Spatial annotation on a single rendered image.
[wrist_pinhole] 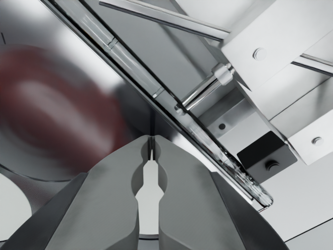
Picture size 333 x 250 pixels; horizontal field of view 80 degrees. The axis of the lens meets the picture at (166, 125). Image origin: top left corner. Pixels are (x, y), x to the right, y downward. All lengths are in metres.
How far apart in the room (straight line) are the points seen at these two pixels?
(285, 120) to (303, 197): 0.21
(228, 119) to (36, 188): 0.18
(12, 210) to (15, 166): 0.05
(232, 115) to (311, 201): 0.22
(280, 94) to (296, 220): 0.27
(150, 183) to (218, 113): 0.10
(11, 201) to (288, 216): 0.36
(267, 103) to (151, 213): 0.13
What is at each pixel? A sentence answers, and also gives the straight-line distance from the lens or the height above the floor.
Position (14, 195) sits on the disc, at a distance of 0.21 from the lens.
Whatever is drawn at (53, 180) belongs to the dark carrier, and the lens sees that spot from 0.19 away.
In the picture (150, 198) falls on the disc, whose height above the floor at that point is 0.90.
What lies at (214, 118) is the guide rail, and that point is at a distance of 0.21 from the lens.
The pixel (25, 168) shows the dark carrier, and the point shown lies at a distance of 0.19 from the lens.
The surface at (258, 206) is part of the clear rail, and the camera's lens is 0.21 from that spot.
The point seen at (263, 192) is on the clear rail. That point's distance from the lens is 0.20.
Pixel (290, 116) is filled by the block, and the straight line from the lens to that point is 0.18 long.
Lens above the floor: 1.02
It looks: 62 degrees down
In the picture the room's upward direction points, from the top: 175 degrees clockwise
